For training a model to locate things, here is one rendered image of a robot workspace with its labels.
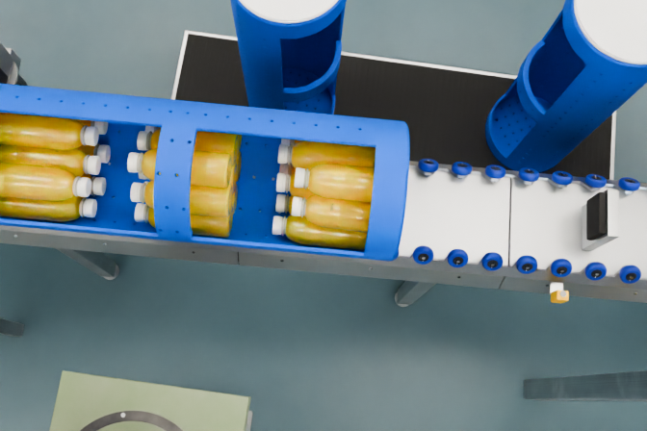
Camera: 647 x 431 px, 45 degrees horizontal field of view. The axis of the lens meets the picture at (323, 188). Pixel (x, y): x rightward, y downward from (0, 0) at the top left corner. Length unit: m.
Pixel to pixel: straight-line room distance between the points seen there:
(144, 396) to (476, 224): 0.79
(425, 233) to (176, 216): 0.57
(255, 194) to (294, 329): 0.98
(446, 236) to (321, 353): 0.98
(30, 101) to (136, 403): 0.61
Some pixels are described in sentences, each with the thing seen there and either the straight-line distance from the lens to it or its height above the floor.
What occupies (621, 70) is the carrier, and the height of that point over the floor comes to 0.99.
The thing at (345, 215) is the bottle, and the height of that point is 1.13.
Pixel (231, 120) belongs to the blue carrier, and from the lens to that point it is 1.52.
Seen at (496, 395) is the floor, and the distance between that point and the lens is 2.71.
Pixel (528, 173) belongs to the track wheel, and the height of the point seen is 0.98.
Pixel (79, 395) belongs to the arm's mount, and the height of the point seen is 1.07.
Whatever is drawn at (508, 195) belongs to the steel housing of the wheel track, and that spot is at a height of 0.93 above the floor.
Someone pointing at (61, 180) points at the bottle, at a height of 1.13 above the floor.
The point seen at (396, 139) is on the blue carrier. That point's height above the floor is 1.22.
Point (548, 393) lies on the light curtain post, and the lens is 2.48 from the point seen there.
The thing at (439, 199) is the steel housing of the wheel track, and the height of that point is 0.93.
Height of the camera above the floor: 2.64
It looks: 75 degrees down
